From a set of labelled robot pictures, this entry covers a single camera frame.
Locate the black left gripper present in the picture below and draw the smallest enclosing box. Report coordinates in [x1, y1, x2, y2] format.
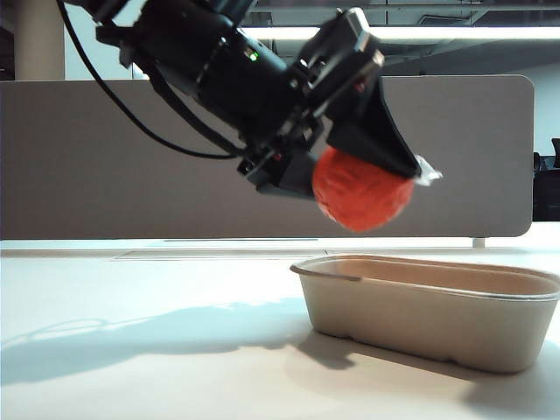
[237, 7, 444, 203]

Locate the wrinkled orange fruit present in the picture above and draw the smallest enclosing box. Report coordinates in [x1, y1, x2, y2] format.
[311, 146, 416, 233]

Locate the beige paper lunchbox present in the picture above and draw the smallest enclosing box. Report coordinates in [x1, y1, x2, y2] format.
[290, 254, 560, 375]

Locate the long ceiling light strip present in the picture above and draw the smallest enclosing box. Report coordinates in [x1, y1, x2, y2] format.
[239, 26, 560, 41]

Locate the dark office desk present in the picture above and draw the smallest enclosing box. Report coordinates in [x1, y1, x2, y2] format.
[532, 168, 560, 222]

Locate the grey desk divider panel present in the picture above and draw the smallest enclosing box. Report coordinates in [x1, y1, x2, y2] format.
[0, 74, 536, 241]

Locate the beige round column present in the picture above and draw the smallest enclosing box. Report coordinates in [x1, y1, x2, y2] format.
[12, 0, 67, 81]

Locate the thin black cable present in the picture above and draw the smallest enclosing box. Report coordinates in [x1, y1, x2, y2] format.
[56, 0, 242, 160]

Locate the thick black cable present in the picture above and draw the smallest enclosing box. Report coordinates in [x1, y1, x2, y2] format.
[148, 72, 246, 154]

